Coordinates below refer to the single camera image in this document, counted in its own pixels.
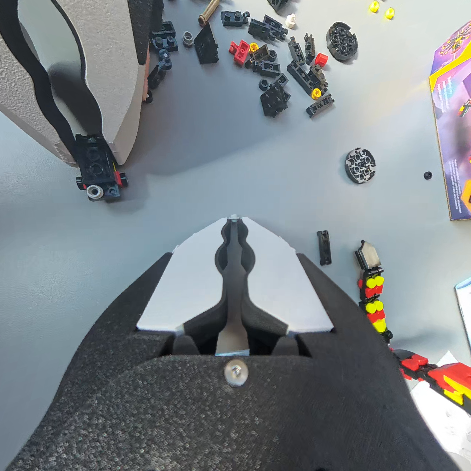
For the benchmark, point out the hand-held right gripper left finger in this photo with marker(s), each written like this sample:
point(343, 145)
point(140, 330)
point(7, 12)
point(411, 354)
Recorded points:
point(184, 290)

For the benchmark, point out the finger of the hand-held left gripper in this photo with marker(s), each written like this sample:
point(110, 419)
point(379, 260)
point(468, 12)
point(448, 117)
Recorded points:
point(18, 92)
point(110, 73)

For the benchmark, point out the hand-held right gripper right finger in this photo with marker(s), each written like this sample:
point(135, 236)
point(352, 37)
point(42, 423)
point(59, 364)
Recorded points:
point(283, 290)

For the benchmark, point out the small black toy brick car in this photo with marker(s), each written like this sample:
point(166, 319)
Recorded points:
point(95, 162)

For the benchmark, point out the grey desk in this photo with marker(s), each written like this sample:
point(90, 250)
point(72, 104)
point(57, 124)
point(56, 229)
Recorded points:
point(220, 165)

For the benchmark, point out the person's left hand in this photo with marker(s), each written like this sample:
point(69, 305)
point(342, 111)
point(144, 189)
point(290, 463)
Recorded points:
point(146, 73)

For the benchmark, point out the black long holed brick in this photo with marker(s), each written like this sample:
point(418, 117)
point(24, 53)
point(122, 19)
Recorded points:
point(323, 247)

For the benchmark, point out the tan toy bar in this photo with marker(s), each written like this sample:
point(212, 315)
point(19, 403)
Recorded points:
point(208, 11)

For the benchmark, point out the red yellow black brick model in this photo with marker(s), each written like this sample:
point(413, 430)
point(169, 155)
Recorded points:
point(375, 294)

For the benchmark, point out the red clip brick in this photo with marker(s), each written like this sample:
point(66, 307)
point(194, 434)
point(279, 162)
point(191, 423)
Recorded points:
point(240, 50)

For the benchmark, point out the worn black round toy plate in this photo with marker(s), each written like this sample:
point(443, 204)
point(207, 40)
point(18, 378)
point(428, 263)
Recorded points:
point(360, 165)

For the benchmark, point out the small white toy piece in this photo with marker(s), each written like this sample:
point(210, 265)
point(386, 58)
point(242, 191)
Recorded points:
point(290, 20)

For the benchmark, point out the pile of dark toy bricks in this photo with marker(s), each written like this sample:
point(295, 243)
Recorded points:
point(276, 97)

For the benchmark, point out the red round brick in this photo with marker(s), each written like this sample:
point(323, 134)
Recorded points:
point(321, 59)

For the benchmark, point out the light blue paper booklet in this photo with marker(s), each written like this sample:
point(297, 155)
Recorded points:
point(464, 312)

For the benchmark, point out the torn white paper bag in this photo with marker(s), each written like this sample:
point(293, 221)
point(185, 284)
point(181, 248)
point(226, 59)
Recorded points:
point(441, 423)

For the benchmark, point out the purple toy box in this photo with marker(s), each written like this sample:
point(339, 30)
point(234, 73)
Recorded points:
point(452, 147)

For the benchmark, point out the clear yellow round stud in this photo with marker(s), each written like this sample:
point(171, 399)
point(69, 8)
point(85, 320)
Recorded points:
point(374, 6)
point(389, 13)

